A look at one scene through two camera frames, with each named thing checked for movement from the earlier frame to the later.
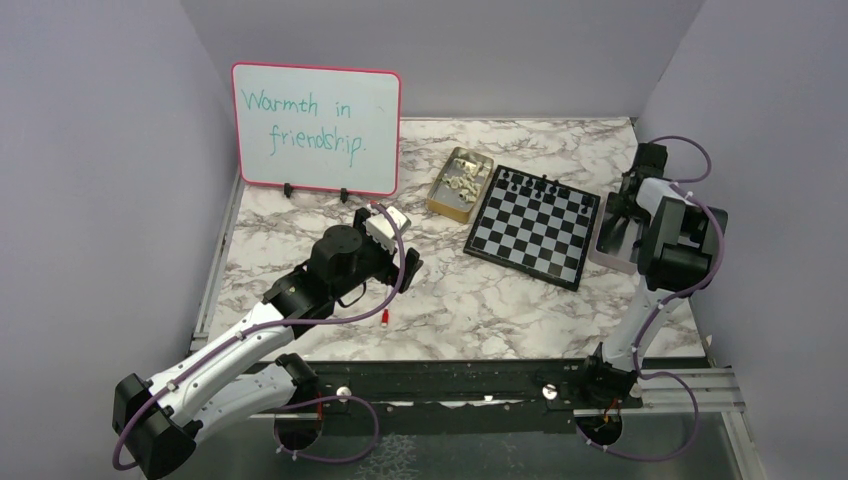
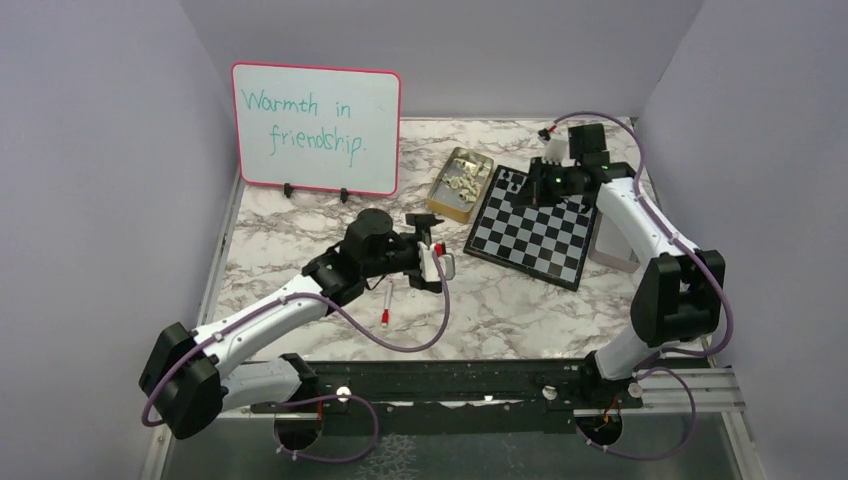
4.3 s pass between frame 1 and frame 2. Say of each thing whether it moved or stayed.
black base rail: stayed
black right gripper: moved
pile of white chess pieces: stayed
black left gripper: moved
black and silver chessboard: stayed
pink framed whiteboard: stayed
